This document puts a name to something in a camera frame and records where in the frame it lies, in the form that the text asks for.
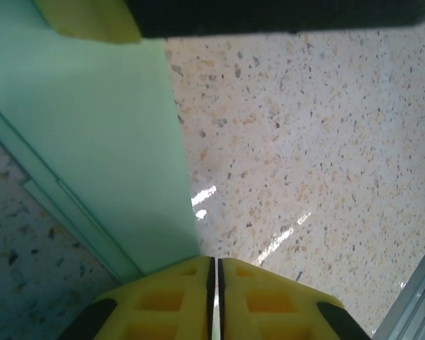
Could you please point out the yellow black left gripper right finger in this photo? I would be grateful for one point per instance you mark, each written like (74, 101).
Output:
(269, 304)

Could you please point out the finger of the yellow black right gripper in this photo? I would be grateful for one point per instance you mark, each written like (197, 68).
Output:
(92, 17)

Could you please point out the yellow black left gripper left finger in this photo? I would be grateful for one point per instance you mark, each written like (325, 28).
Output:
(163, 304)

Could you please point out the light green paper sheet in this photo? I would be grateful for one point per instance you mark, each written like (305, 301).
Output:
(92, 124)

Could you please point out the long aluminium mounting rail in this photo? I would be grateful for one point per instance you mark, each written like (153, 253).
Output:
(418, 301)

